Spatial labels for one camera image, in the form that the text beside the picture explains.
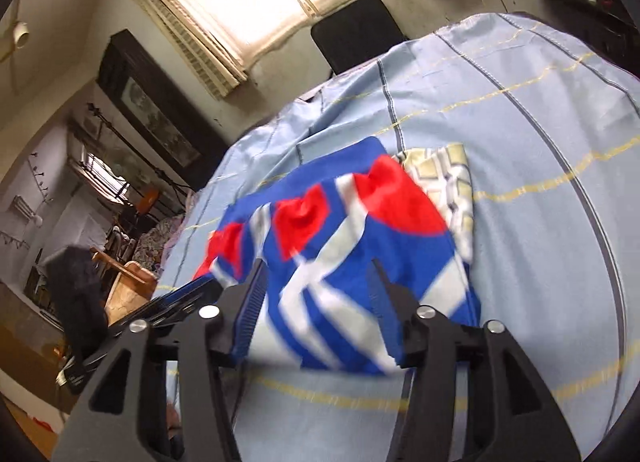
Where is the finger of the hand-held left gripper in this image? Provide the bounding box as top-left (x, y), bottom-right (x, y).
top-left (107, 276), bottom-right (224, 339)

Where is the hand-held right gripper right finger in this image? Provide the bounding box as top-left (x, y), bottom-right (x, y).
top-left (366, 258), bottom-right (583, 462)

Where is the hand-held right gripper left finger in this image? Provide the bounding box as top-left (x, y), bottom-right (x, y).
top-left (52, 258), bottom-right (270, 462)

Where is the blue white patterned zip jacket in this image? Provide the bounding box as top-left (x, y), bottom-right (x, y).
top-left (192, 136), bottom-right (482, 377)

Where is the purple clothes pile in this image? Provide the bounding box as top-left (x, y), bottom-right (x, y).
top-left (134, 215), bottom-right (188, 275)

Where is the wooden chair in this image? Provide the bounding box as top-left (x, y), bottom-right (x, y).
top-left (91, 247), bottom-right (158, 327)

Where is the orange lamp shade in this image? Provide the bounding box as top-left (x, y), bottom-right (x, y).
top-left (134, 189), bottom-right (162, 217)

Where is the dark framed picture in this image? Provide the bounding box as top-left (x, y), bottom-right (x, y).
top-left (96, 30), bottom-right (228, 190)

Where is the light blue checked bedsheet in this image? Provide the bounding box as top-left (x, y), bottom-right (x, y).
top-left (155, 12), bottom-right (640, 462)

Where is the black chair back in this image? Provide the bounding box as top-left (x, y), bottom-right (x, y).
top-left (310, 0), bottom-right (411, 78)

